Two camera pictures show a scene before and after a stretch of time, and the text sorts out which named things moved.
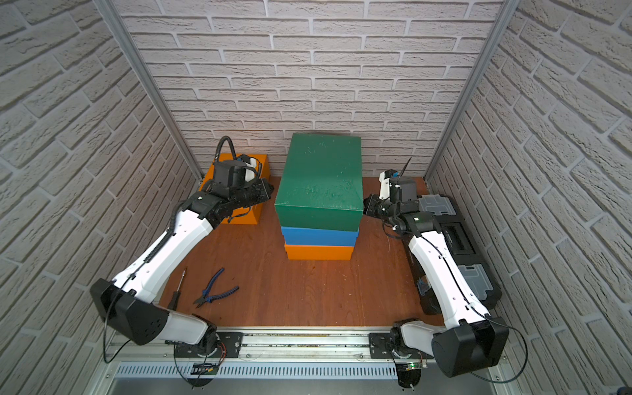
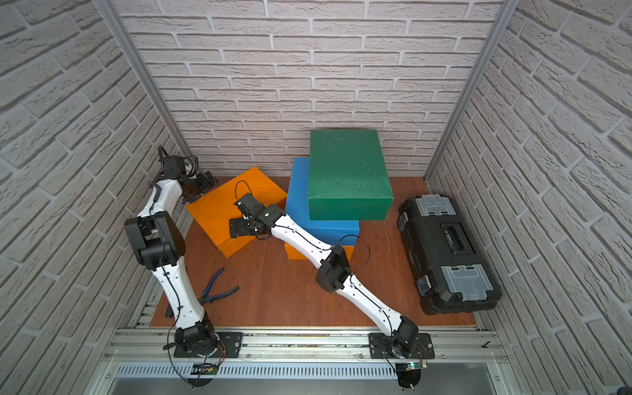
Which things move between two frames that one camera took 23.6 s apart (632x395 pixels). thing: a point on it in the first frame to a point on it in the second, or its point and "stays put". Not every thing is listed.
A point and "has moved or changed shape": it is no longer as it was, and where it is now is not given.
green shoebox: x=322 y=184 has moved or changed shape
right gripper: x=371 y=202 to x=241 y=227
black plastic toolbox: x=464 y=249 stays put
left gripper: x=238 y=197 to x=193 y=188
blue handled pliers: x=206 y=298 stays put
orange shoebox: x=318 y=252 stays put
